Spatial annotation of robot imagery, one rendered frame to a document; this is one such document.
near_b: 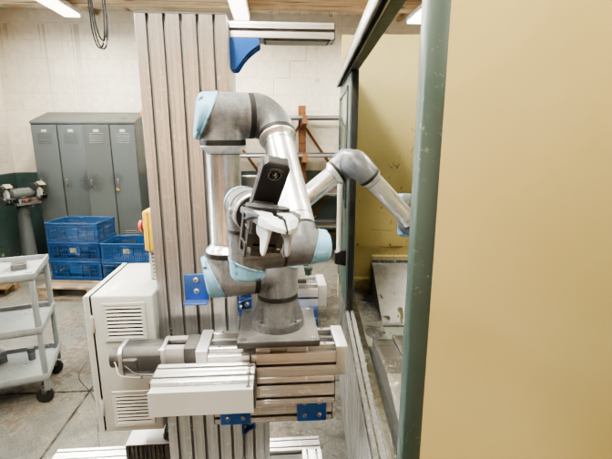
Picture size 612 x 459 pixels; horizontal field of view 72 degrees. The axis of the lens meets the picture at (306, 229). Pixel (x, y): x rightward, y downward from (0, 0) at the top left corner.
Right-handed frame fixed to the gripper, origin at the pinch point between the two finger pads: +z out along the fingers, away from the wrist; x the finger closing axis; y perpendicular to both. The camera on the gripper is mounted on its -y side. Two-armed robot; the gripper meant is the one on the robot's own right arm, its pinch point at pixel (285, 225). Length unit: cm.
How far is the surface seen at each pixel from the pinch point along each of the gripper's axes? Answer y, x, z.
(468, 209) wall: -4.3, -32.8, -3.2
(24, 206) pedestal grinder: 98, 172, -533
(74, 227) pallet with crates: 100, 100, -438
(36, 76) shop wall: -64, 181, -618
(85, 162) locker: 39, 110, -551
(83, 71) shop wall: -78, 124, -603
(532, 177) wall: -11.1, -41.4, 0.1
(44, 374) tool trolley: 149, 78, -224
